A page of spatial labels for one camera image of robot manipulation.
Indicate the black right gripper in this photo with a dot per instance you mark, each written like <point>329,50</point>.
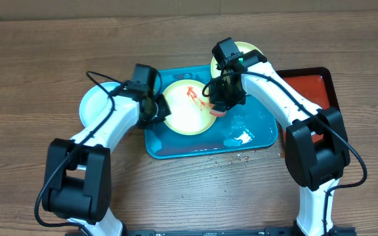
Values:
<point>218,99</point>

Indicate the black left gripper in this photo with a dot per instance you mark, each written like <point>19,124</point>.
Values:
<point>165,111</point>

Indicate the yellow plate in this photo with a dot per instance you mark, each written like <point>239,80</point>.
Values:
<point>242,47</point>
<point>190,110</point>

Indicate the light blue plate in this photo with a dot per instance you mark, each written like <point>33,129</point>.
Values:
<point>92,104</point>

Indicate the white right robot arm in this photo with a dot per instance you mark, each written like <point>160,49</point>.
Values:
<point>315,153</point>

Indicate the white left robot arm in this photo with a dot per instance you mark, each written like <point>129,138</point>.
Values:
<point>77,187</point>

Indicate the teal plastic tray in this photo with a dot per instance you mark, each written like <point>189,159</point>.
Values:
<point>248,126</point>

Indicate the red black-rimmed tray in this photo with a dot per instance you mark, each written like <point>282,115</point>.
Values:
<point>315,84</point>

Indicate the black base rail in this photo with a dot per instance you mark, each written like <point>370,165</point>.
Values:
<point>268,231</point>

